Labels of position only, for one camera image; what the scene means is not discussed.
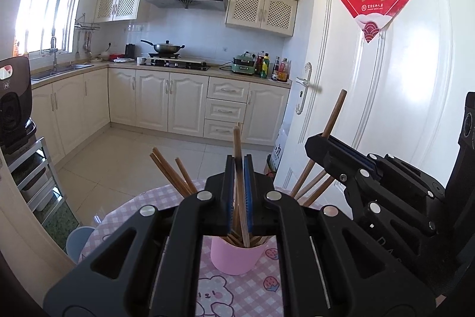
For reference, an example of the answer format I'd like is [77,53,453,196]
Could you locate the white door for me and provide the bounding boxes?
[275,0,474,190]

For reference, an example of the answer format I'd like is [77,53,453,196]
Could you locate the chopstick in cup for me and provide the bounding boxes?
[303,176,335,207]
[150,147,191,198]
[295,170,327,200]
[175,158,197,195]

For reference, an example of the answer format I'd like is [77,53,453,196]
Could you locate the pink utensil holder cup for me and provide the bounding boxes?
[210,236,266,276]

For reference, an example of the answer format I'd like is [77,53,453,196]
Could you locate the green bottle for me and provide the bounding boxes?
[260,53,270,79]

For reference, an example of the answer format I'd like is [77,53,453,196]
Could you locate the black air fryer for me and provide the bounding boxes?
[0,56,32,153]

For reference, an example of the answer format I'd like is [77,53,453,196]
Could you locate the pink checkered tablecloth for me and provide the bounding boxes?
[79,185,284,316]

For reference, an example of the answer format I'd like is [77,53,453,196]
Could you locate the gas stove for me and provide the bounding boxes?
[144,57,209,71]

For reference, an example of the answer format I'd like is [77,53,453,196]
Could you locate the dark sauce bottle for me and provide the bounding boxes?
[271,56,280,81]

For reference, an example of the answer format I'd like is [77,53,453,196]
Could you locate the black wok on stove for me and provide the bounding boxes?
[141,40,185,56]

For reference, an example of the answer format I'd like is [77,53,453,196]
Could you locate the wooden chopstick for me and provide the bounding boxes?
[291,89,347,199]
[233,126,250,248]

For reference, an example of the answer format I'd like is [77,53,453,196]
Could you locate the kitchen faucet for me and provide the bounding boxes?
[48,35,58,75]

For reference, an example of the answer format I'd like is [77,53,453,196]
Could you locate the door handle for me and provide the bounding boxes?
[295,62,322,115]

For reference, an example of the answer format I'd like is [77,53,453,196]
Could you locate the blue stool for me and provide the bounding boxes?
[65,226,95,264]

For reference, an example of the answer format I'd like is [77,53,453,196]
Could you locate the black kettle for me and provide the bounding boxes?
[124,43,136,59]

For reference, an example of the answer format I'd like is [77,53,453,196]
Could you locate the metal storage rack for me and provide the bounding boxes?
[8,138,66,225]

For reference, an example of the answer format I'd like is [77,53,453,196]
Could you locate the lower kitchen cabinets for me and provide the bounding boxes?
[31,64,291,164]

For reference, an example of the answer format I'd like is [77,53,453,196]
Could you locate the green small appliance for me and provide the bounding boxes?
[231,51,256,75]

